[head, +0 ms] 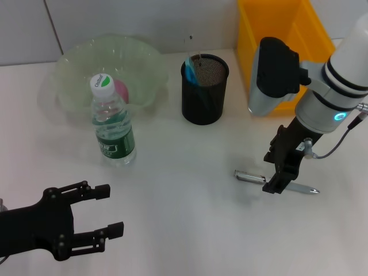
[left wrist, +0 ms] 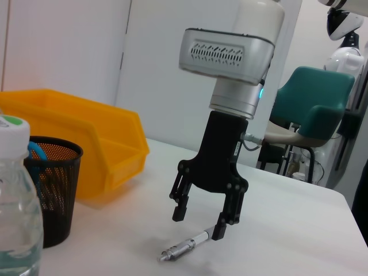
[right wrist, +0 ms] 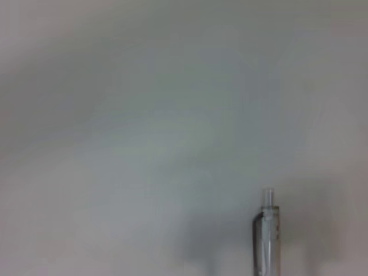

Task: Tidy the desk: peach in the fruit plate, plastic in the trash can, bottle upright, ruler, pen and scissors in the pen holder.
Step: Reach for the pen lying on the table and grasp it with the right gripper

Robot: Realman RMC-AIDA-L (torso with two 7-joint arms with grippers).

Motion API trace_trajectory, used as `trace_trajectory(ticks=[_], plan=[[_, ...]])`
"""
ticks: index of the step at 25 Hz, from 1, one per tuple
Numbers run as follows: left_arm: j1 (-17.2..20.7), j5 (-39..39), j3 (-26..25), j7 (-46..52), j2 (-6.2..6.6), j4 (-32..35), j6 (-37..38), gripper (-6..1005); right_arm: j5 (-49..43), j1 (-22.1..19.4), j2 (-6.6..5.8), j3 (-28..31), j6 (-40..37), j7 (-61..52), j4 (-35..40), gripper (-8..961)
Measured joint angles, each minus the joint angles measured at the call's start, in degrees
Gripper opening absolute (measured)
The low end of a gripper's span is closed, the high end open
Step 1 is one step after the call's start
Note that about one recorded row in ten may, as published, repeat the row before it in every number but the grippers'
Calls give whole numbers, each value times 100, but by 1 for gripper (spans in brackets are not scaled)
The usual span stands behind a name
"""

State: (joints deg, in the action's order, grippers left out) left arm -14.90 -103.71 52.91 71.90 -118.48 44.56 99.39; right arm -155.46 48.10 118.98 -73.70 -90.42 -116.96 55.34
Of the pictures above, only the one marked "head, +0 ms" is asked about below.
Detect blue and teal scissors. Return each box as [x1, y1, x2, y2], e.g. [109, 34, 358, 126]
[183, 55, 213, 110]

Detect silver white pen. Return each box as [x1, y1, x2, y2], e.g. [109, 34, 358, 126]
[234, 168, 321, 195]

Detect clear green-label water bottle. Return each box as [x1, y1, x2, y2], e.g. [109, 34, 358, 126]
[89, 73, 136, 167]

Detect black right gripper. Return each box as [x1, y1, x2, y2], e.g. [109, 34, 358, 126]
[262, 116, 323, 196]

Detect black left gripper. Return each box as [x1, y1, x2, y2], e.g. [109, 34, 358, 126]
[0, 180, 125, 262]

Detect translucent green fruit bowl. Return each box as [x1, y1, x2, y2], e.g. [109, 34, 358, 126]
[53, 33, 169, 116]

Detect black mesh pen holder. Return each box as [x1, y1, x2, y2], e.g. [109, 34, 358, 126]
[180, 53, 230, 126]

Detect pink peach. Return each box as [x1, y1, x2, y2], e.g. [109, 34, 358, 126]
[113, 79, 129, 104]

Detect clear plastic ruler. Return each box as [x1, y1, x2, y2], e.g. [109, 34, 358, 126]
[183, 34, 204, 68]

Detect yellow plastic bin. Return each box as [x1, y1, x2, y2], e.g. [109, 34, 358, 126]
[237, 0, 336, 117]

